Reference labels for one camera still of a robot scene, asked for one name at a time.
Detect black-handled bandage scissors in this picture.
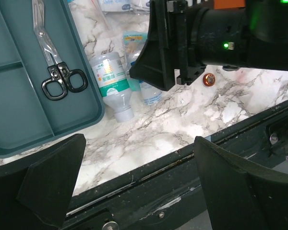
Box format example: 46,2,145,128
32,0,88,101

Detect orange medicine kit box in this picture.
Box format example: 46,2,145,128
214,0,245,9

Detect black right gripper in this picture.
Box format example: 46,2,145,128
167,0,288,85

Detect teal divided tray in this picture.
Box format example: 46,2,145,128
0,0,105,158

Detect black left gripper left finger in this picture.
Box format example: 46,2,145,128
0,134,86,230

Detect white bottle green label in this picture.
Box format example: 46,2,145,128
89,52,134,123

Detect blue white wipe packet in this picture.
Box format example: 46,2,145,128
98,0,150,12

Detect small band-aid packet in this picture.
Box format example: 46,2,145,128
123,31,148,92

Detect blue-labelled bandage roll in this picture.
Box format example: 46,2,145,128
139,81,162,105

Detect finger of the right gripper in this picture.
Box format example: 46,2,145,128
129,0,175,91

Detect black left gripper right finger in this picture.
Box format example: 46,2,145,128
194,137,288,230

